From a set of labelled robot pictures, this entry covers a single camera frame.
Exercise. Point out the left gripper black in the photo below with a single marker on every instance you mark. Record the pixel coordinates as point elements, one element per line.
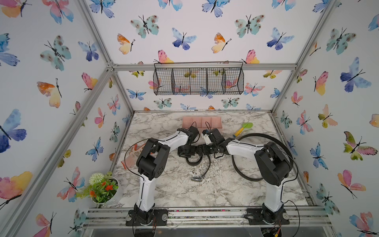
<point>180,153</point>

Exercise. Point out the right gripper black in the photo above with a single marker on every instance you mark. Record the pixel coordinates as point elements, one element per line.
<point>204,151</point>

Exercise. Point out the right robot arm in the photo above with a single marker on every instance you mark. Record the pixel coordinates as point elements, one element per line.
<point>274,161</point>

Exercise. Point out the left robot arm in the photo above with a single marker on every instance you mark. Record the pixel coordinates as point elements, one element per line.
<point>151,164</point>

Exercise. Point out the pink compartment storage tray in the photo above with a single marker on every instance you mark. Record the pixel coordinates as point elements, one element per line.
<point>202,122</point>

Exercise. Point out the green yellow toy shovel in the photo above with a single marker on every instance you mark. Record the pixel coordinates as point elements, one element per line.
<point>244,126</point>

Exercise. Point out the potted artificial flower plant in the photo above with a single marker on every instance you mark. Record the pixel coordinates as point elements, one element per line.
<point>102,189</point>

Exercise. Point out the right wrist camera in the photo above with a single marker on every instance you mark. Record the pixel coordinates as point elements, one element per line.
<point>206,138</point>

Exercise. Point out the black wire wall basket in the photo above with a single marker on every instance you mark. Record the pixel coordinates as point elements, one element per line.
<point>202,78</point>

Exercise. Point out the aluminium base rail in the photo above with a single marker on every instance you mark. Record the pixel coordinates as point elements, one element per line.
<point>206,217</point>

